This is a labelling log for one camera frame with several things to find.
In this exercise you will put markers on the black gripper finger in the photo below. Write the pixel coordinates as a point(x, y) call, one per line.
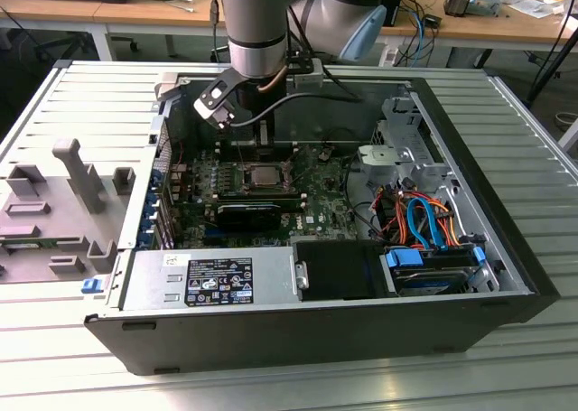
point(258, 133)
point(271, 133)

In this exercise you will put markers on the silver CPU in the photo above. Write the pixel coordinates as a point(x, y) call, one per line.
point(263, 175)

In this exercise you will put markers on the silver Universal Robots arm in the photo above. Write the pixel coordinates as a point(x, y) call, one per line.
point(253, 22)

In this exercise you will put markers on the thin metal locking lever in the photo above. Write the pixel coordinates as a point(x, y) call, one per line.
point(241, 155)

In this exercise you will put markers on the black RAM slot white clips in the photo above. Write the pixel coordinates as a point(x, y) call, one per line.
point(228, 143)
point(228, 152)
point(259, 199)
point(259, 194)

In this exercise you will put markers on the CPU socket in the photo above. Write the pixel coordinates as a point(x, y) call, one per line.
point(246, 187)

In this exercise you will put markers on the blue slot retainer clip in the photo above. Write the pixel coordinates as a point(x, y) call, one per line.
point(151, 200)
point(145, 239)
point(156, 179)
point(152, 217)

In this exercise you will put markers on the black chair base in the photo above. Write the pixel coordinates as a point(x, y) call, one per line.
point(219, 52)

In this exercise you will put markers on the round coin cell battery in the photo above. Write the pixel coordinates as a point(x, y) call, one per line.
point(325, 154)

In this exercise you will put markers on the black graphics card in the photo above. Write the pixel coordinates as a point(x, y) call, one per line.
point(248, 217)

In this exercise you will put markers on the green motherboard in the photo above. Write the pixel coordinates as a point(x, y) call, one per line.
point(325, 203)

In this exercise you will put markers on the silver drive cage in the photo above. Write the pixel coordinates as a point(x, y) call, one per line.
point(384, 155)

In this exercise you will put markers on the wooden desk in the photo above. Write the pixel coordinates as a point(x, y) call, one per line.
point(135, 11)

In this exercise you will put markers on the white power strip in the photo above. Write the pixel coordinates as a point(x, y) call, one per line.
point(389, 56)

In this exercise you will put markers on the tall black box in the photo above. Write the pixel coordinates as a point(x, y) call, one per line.
point(397, 0)

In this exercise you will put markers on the silver power supply unit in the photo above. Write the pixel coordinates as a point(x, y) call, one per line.
point(144, 275)

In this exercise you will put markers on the black open PC case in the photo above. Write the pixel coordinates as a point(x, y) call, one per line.
point(271, 339)

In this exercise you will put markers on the grey parts rack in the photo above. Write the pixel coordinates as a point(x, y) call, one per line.
point(58, 212)

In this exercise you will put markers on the hard disk in blue carrier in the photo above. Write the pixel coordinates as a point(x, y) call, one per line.
point(429, 280)

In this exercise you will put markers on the blue case latch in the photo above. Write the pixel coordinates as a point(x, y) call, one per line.
point(90, 286)

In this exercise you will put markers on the grey electronic device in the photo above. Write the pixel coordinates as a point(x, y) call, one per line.
point(460, 2)

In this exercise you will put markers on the green RAM stick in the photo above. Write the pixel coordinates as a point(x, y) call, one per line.
point(31, 246)

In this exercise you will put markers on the black stand leg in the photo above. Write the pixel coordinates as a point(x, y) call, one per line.
point(548, 71)

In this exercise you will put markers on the white paper sheet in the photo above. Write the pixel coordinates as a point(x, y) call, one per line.
point(537, 6)

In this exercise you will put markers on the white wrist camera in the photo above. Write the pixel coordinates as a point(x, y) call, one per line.
point(217, 99)

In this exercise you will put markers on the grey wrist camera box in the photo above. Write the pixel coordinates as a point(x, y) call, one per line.
point(309, 79)

